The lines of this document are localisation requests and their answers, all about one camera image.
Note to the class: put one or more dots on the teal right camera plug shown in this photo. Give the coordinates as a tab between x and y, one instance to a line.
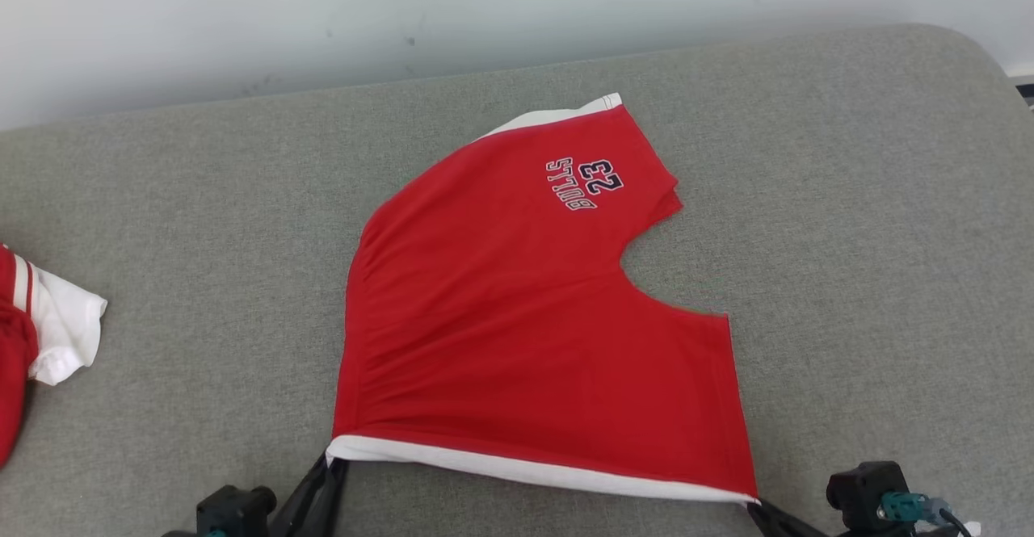
905	507

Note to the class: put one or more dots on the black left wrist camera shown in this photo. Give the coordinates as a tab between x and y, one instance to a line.
234	509

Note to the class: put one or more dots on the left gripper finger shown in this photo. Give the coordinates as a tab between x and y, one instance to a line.
333	497
303	505

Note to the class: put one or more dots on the red basketball shorts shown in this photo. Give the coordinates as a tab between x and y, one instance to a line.
501	319

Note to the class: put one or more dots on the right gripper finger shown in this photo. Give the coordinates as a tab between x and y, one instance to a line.
788	525

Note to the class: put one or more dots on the red and white jersey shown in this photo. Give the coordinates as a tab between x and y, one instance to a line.
56	319

